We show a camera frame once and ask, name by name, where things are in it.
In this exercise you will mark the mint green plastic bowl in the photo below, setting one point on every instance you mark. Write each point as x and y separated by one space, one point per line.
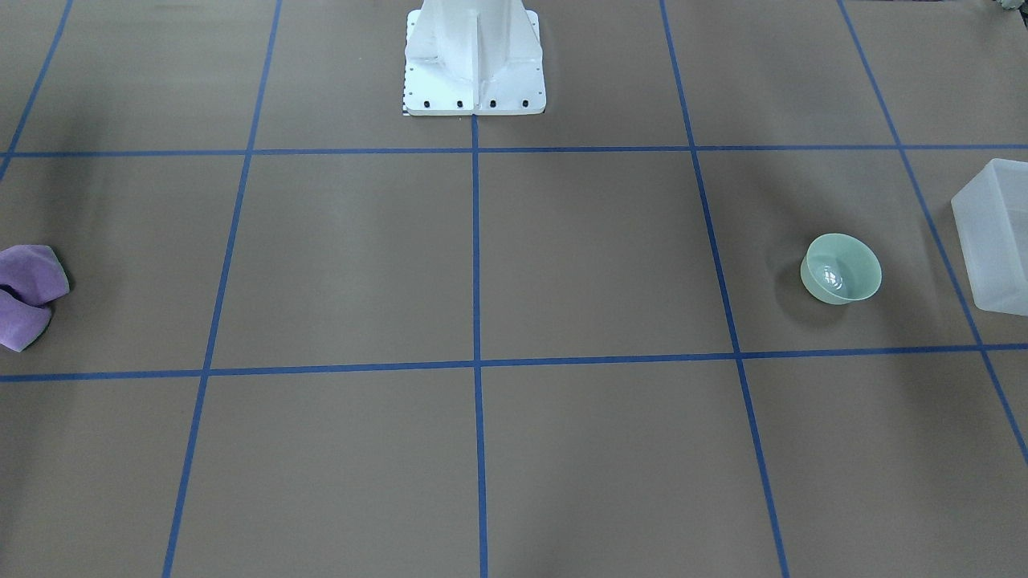
838 269

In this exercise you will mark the purple microfiber cloth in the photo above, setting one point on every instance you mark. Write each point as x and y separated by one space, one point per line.
31 278

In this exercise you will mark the translucent white plastic box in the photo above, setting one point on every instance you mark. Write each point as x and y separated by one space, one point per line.
991 219

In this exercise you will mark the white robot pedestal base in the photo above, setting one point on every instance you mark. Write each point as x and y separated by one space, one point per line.
473 58

